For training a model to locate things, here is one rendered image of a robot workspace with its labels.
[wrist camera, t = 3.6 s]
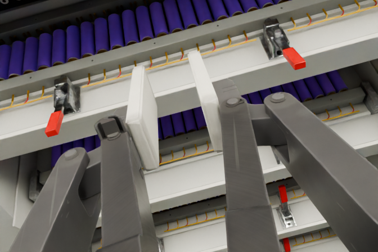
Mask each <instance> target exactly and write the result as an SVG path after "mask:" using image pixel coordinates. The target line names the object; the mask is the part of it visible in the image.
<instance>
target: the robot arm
mask: <svg viewBox="0 0 378 252"><path fill-rule="evenodd" d="M187 56H188V59H189V62H190V66H191V70H192V74H193V78H194V81H195V85H196V89H197V93H198V96H199V100H200V103H201V107H202V111H203V113H204V117H205V121H206V124H207V128H208V131H209V135H210V139H211V142H212V145H213V149H214V152H217V153H220V152H223V161H224V176H225V184H226V199H227V211H226V212H225V220H226V237H227V252H282V251H281V246H280V242H279V238H278V234H277V229H276V224H275V219H274V216H273V211H272V207H271V204H270V202H269V197H268V192H267V187H266V182H265V179H264V174H263V169H262V165H261V162H260V157H259V152H258V147H257V146H271V148H272V150H273V151H274V153H275V154H276V155H277V157H278V158H279V159H280V160H281V162H282V163H283V165H284V166H285V167H286V169H287V170H288V171H289V173H290V174H291V175H292V176H293V178H294V179H295V180H296V182H297V183H298V185H299V186H300V187H301V189H302V190H303V191H304V192H305V194H306V195H307V196H308V198H309V199H310V201H311V202H312V203H313V204H314V206H315V207H316V208H317V210H318V211H319V212H320V213H321V215H322V216H323V217H324V219H325V220H326V222H327V223H328V224H329V226H330V227H331V228H332V229H333V231H334V232H335V233H336V235H337V236H338V238H339V239H340V240H341V241H342V243H343V244H344V245H345V247H346V248H347V249H348V251H349V252H378V169H377V168H376V167H375V166H374V165H372V164H371V163H370V162H369V161H368V160H367V159H366V158H364V157H363V156H362V155H361V154H360V153H359V152H358V151H356V150H355V149H354V148H353V147H352V146H351V145H350V144H348V143H347V142H346V141H345V140H343V139H342V138H341V137H340V136H339V135H338V134H337V133H335V132H334V131H333V130H332V129H331V128H330V127H329V126H328V125H326V124H325V123H324V122H323V121H322V120H321V119H320V118H318V117H317V116H316V115H314V113H312V112H311V111H310V110H309V109H308V108H307V107H305V106H304V105H303V104H302V103H301V102H300V101H299V100H297V99H296V98H295V97H294V96H293V95H291V94H289V93H286V92H276V93H273V94H270V95H268V96H267V97H266V98H265V99H264V104H256V105H254V104H249V103H248V102H247V100H246V99H245V98H242V97H241V95H240V93H239V91H238V90H237V88H236V86H235V84H234V82H233V81H232V80H230V79H228V78H226V79H222V80H218V81H215V82H211V80H210V78H209V75H208V72H207V70H206V67H205V65H204V62H203V60H202V58H201V55H200V52H199V51H197V50H195V51H191V52H189V54H187ZM94 128H95V130H96V132H97V134H98V136H99V139H100V141H101V146H100V147H98V148H96V149H94V150H92V151H90V152H88V153H87V152H86V150H85V149H84V148H82V147H76V148H71V149H69V150H67V151H65V153H63V154H62V155H61V156H60V157H59V159H58V161H57V163H56V164H55V166H54V168H53V169H52V172H51V174H50V175H49V177H48V179H47V181H46V182H45V184H44V186H43V188H42V190H41V192H40V194H39V195H38V197H37V199H36V201H35V203H34V205H33V206H32V208H31V210H30V212H29V214H28V216H27V218H26V219H25V221H24V223H23V225H22V226H21V228H20V230H19V232H18V234H17V236H16V238H15V239H14V241H13V243H12V245H11V247H10V249H9V251H8V252H88V251H89V248H90V245H91V242H92V238H93V235H94V232H95V229H96V225H97V221H98V218H99V215H100V212H101V233H102V248H100V249H98V250H96V252H159V247H158V241H157V238H156V232H155V227H154V221H153V218H152V212H151V207H150V202H149V196H148V193H147V187H146V182H145V176H144V173H143V170H142V168H141V164H142V166H143V169H144V170H146V171H147V172H149V171H152V170H156V169H158V167H159V141H158V106H157V103H156V100H155V96H154V93H153V91H152V88H151V84H150V81H149V78H148V76H147V73H146V69H145V67H144V66H142V65H140V66H136V67H134V69H133V71H132V79H131V84H130V92H129V100H128V106H126V107H121V108H119V109H116V110H115V112H114V113H113V114H112V115H109V116H106V117H104V118H102V119H100V120H99V121H98V122H97V123H96V124H95V125H94Z"/></svg>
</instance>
